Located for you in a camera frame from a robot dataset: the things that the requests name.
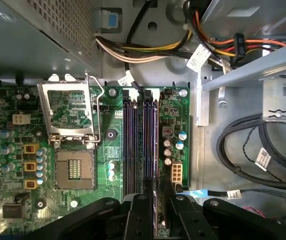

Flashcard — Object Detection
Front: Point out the blue flat data cable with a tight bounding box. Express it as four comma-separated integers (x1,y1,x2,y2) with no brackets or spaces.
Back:
176,189,210,198

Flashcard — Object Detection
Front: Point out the grey blue cable clip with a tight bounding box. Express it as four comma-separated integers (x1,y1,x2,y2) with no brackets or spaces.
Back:
92,7,123,35

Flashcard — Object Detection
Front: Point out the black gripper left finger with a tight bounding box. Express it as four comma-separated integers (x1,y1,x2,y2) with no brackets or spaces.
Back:
15,176,157,240

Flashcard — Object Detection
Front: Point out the orange power wire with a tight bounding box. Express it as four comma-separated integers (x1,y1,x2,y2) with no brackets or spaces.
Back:
182,0,286,60

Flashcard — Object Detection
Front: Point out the thick black cable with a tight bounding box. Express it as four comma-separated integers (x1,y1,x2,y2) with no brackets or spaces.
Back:
216,113,286,193

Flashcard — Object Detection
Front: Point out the metal socket cover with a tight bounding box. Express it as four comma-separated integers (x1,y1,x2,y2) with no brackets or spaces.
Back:
36,73,96,151

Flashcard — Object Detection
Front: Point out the thin black cable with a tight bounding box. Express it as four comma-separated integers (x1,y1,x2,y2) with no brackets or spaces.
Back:
123,0,156,97

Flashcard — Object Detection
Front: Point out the wire locking lever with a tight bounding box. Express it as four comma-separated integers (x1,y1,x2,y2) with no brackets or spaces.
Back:
84,73,103,146

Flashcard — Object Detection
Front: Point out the green Dell motherboard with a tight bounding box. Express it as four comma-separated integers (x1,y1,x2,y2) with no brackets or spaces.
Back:
0,84,191,240

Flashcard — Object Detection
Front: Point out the black RAM slot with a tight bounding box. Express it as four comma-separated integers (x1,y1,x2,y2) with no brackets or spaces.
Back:
149,96,159,194
142,96,151,180
130,96,139,196
122,96,131,196

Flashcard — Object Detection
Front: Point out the grey power supply unit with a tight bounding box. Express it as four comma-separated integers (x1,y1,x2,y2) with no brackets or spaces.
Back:
0,0,103,78

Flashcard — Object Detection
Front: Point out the CPU socket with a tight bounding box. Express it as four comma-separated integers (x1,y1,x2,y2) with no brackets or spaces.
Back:
54,149,96,191

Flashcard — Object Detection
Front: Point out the white yellow wire bundle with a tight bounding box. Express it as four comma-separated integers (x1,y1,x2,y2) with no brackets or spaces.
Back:
94,29,193,63

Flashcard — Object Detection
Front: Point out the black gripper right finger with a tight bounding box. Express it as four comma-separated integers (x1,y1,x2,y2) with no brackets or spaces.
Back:
161,178,286,240

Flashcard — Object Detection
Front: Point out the metal optical drive bay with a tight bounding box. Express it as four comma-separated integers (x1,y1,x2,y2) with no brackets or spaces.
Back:
197,0,286,126

